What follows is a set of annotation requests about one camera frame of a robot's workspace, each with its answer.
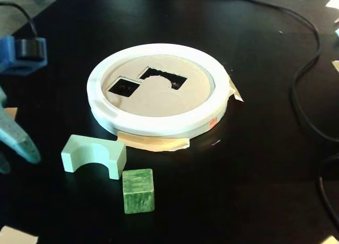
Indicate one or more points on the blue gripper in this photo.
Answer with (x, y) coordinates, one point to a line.
(19, 140)

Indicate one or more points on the dark green wooden cube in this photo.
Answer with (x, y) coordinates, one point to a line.
(138, 196)

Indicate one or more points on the light green arch block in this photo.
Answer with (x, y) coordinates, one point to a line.
(91, 151)

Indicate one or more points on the white paper sheet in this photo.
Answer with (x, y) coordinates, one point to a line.
(17, 236)
(333, 1)

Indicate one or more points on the beige masking tape piece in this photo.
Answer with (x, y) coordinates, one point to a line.
(235, 91)
(159, 143)

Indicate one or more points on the white round container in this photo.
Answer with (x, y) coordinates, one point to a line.
(164, 127)

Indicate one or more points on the cardboard disc with cutouts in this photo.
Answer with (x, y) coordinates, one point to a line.
(164, 100)

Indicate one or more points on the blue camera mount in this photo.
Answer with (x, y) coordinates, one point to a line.
(8, 61)

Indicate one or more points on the black round camera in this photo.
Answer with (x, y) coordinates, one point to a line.
(28, 48)

